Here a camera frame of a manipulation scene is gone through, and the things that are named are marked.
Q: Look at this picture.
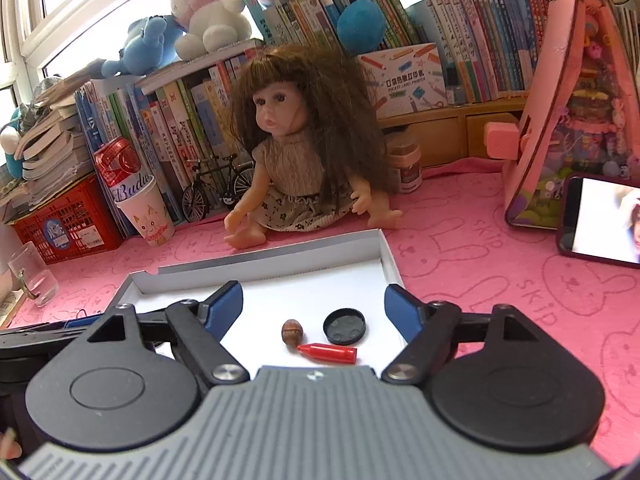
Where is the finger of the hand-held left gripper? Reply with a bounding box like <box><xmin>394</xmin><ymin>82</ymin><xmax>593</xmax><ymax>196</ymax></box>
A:
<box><xmin>0</xmin><ymin>316</ymin><xmax>107</xmax><ymax>336</ymax></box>
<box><xmin>0</xmin><ymin>335</ymin><xmax>87</xmax><ymax>364</ymax></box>

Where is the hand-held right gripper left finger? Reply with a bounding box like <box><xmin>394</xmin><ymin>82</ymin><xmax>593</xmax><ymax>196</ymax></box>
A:
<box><xmin>75</xmin><ymin>281</ymin><xmax>251</xmax><ymax>387</ymax></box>

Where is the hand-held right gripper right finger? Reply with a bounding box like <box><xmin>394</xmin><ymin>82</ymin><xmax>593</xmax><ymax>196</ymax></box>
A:
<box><xmin>381</xmin><ymin>284</ymin><xmax>553</xmax><ymax>386</ymax></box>

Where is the black round lid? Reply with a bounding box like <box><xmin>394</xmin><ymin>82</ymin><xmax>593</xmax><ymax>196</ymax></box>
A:
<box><xmin>323</xmin><ymin>308</ymin><xmax>368</xmax><ymax>345</ymax></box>

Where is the brown nut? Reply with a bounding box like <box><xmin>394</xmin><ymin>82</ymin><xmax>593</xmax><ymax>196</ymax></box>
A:
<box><xmin>281</xmin><ymin>319</ymin><xmax>305</xmax><ymax>346</ymax></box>

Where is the white cardboard box tray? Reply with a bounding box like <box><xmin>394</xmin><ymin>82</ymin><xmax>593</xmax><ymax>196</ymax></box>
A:
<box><xmin>107</xmin><ymin>229</ymin><xmax>405</xmax><ymax>367</ymax></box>

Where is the person's left hand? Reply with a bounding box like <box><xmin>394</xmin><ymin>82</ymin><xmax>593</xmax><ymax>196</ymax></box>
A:
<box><xmin>0</xmin><ymin>426</ymin><xmax>24</xmax><ymax>461</ymax></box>

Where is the clear glass mug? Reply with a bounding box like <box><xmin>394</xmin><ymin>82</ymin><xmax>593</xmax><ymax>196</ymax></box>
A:
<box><xmin>7</xmin><ymin>241</ymin><xmax>60</xmax><ymax>308</ymax></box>

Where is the pink bunny-print table cloth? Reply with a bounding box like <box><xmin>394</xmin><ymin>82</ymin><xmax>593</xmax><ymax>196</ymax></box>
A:
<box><xmin>7</xmin><ymin>157</ymin><xmax>640</xmax><ymax>466</ymax></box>

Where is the red plastic crate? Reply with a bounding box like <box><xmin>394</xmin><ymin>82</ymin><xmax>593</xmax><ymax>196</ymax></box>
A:
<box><xmin>10</xmin><ymin>174</ymin><xmax>123</xmax><ymax>265</ymax></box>

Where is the black miniature bicycle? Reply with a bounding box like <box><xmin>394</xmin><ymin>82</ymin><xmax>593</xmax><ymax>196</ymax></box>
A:
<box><xmin>181</xmin><ymin>154</ymin><xmax>258</xmax><ymax>223</ymax></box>

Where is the white cat-print paper cup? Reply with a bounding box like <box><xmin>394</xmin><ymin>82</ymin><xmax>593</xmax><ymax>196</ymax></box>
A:
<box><xmin>114</xmin><ymin>176</ymin><xmax>176</xmax><ymax>247</ymax></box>

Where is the brown-lidded jar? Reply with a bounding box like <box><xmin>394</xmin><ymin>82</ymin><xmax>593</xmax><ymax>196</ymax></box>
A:
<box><xmin>387</xmin><ymin>132</ymin><xmax>424</xmax><ymax>194</ymax></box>

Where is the red drink can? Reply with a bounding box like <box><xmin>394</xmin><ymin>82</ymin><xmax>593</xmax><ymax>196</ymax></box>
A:
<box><xmin>93</xmin><ymin>136</ymin><xmax>151</xmax><ymax>201</ymax></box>

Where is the long-haired doll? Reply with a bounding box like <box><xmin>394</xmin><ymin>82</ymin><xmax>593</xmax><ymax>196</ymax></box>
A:
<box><xmin>222</xmin><ymin>44</ymin><xmax>403</xmax><ymax>252</ymax></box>

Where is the stack of lying books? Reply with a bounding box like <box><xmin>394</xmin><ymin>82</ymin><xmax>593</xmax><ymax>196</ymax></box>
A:
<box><xmin>14</xmin><ymin>72</ymin><xmax>108</xmax><ymax>196</ymax></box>

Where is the wooden drawer shelf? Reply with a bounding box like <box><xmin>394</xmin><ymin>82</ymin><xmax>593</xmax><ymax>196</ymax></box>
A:
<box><xmin>377</xmin><ymin>97</ymin><xmax>528</xmax><ymax>168</ymax></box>

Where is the blue and white plush toy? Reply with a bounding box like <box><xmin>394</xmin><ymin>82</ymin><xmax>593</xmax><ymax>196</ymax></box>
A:
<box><xmin>0</xmin><ymin>107</ymin><xmax>26</xmax><ymax>181</ymax></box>

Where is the row of colourful children's books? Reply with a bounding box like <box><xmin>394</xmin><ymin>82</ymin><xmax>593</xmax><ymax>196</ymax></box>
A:
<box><xmin>107</xmin><ymin>40</ymin><xmax>266</xmax><ymax>221</ymax></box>

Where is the row of blue thin booklets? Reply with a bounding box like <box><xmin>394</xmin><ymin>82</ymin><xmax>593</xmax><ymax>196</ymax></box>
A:
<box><xmin>75</xmin><ymin>80</ymin><xmax>132</xmax><ymax>241</ymax></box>

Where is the black smartphone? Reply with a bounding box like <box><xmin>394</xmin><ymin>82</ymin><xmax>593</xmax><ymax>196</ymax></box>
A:
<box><xmin>556</xmin><ymin>172</ymin><xmax>640</xmax><ymax>266</ymax></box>

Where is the pink triangular toy house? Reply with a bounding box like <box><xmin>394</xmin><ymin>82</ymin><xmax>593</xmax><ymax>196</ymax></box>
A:
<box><xmin>482</xmin><ymin>0</ymin><xmax>640</xmax><ymax>231</ymax></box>

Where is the large blue plush toy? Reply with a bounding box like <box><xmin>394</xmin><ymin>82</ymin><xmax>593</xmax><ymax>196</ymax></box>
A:
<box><xmin>272</xmin><ymin>0</ymin><xmax>392</xmax><ymax>56</ymax></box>

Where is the row of blue-spined textbooks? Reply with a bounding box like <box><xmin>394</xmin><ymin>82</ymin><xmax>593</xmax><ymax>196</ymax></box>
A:
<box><xmin>242</xmin><ymin>0</ymin><xmax>551</xmax><ymax>106</ymax></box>

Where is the white and pink bunny plush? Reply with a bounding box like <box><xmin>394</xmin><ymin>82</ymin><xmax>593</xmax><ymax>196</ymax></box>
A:
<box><xmin>162</xmin><ymin>0</ymin><xmax>251</xmax><ymax>61</ymax></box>

